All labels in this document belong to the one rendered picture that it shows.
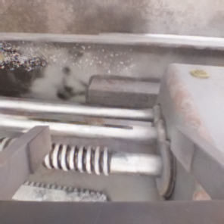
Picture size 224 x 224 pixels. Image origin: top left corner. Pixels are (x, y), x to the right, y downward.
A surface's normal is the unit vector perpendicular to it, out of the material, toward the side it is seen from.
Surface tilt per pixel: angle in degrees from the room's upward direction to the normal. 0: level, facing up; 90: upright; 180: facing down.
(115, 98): 0
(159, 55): 0
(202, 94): 90
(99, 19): 0
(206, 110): 90
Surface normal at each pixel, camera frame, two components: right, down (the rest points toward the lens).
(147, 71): -0.11, 0.62
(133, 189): 0.01, -0.78
